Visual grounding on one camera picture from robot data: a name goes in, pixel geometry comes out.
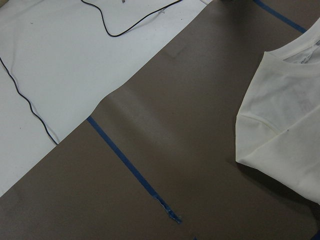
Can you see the cream long-sleeve cat shirt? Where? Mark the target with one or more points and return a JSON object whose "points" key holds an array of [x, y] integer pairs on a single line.
{"points": [[277, 129]]}

